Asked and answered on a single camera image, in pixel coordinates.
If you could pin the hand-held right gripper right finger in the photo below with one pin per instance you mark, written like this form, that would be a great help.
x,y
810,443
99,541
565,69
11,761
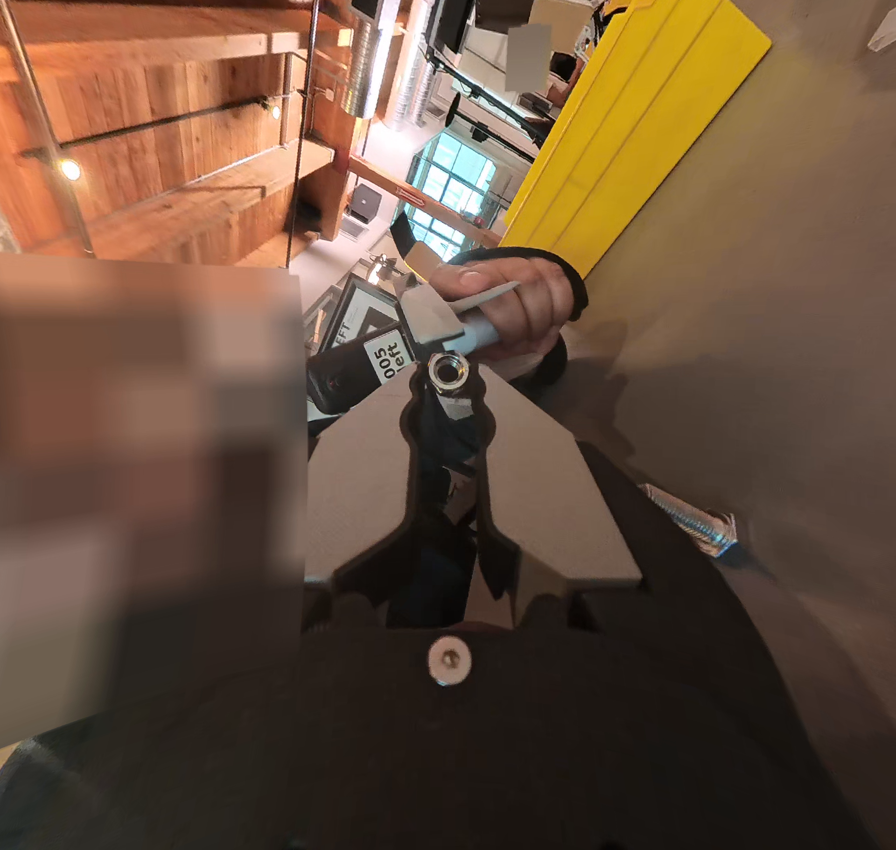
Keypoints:
x,y
553,507

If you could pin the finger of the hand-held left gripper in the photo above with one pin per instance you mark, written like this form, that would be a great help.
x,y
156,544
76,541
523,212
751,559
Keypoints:
x,y
459,409

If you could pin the yellow plastic bin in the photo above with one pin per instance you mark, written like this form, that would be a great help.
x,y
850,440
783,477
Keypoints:
x,y
630,94

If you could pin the person's left hand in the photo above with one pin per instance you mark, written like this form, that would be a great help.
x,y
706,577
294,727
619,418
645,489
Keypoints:
x,y
532,304

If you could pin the large paned window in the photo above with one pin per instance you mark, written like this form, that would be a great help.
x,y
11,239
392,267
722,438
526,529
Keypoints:
x,y
451,178

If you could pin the steel hex nut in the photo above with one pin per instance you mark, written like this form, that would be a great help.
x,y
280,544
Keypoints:
x,y
463,381

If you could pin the steel bolt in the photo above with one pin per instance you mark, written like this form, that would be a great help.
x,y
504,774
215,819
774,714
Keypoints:
x,y
689,521

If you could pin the round ceiling lamp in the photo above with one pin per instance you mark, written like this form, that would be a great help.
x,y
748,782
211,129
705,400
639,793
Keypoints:
x,y
274,111
70,169

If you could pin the black metal pipe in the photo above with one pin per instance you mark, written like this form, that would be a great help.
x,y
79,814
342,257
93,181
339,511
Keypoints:
x,y
140,125

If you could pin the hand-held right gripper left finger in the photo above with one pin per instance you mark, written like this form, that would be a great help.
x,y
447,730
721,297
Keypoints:
x,y
357,486

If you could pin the black wall box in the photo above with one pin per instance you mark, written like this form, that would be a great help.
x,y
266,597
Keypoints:
x,y
365,204

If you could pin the silver ventilation duct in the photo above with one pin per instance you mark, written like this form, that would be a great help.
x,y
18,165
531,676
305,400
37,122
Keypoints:
x,y
420,45
364,38

